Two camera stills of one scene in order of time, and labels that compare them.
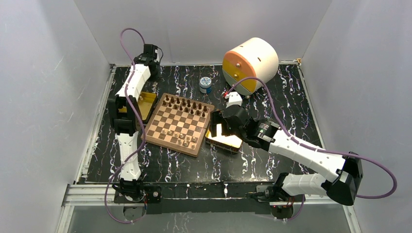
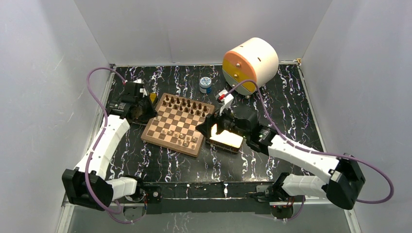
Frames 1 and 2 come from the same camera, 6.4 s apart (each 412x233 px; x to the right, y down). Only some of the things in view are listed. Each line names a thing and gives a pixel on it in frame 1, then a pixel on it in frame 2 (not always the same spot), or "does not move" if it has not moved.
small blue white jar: x=205 y=85 does not move
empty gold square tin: x=230 y=143 does not move
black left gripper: x=158 y=65 → x=152 y=112
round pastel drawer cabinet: x=255 y=58 does not move
